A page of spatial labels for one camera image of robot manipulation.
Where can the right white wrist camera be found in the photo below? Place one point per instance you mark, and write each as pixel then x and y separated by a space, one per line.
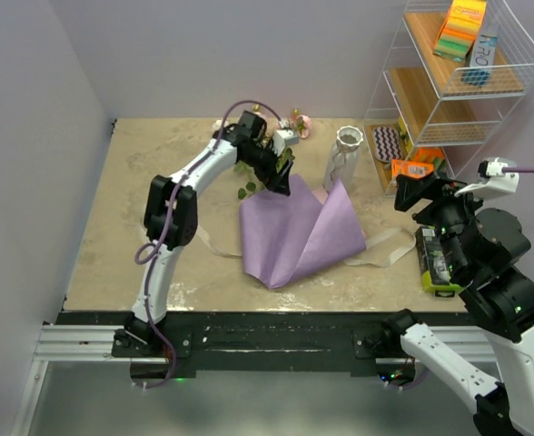
pixel 494 181

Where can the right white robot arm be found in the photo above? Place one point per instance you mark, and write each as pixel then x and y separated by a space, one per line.
pixel 481 247

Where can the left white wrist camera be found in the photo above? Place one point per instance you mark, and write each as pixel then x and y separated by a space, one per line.
pixel 284 136

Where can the white blue box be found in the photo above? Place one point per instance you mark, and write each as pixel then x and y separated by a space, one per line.
pixel 479 66

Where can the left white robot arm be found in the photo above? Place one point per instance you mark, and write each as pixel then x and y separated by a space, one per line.
pixel 171 212

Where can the white wire shelf rack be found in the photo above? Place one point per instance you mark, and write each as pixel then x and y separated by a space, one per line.
pixel 429 100

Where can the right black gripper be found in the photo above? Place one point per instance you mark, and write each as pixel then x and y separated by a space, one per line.
pixel 408 189

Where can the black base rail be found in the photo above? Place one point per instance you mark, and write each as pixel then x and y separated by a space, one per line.
pixel 185 343

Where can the orange green sponge pack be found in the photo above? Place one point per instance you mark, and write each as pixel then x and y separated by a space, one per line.
pixel 430 155

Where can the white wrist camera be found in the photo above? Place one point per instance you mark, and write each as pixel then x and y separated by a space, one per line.
pixel 284 136
pixel 494 181

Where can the black green box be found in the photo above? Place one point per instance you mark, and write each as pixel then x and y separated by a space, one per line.
pixel 434 271

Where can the purple wavy sponge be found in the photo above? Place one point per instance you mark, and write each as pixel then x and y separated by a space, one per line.
pixel 387 144

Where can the colourful sponge pack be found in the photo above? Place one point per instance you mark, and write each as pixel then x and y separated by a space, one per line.
pixel 460 29

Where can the white ribbed vase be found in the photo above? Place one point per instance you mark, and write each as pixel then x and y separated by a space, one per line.
pixel 343 158

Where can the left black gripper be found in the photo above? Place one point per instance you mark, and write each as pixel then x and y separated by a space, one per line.
pixel 276 182

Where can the orange packet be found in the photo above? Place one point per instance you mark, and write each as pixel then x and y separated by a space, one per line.
pixel 411 169

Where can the purple wrapping paper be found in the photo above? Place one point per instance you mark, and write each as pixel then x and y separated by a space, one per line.
pixel 286 238

